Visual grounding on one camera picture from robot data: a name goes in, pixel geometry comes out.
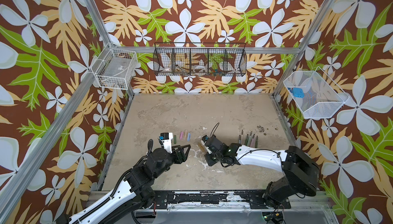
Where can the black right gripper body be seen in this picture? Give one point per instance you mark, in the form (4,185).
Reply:
(210,154)

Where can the black wire basket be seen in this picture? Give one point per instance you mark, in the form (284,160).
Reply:
(199,59)

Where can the small green circuit board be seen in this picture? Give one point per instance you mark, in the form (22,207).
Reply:
(273,217)

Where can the blue object in basket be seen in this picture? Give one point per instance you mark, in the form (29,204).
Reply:
(297,92)

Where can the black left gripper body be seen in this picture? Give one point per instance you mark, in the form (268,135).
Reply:
(172,159)

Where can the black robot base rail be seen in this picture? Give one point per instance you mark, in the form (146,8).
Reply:
(253,199)

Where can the white wire basket left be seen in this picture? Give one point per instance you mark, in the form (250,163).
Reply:
(114,68)

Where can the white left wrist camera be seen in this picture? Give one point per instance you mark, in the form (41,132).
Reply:
(165,140)

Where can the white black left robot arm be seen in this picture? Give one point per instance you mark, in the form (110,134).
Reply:
(133,189)

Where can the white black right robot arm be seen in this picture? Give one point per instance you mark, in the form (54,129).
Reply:
(300,172)

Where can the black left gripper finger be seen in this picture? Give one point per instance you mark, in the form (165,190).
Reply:
(184,156)
(185,148)

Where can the pink pen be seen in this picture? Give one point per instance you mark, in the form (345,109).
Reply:
(252,141)

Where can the grey blue pen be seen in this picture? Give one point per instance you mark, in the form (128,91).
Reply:
(249,139)

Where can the white mesh basket right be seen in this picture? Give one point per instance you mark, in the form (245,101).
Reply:
(323,96)

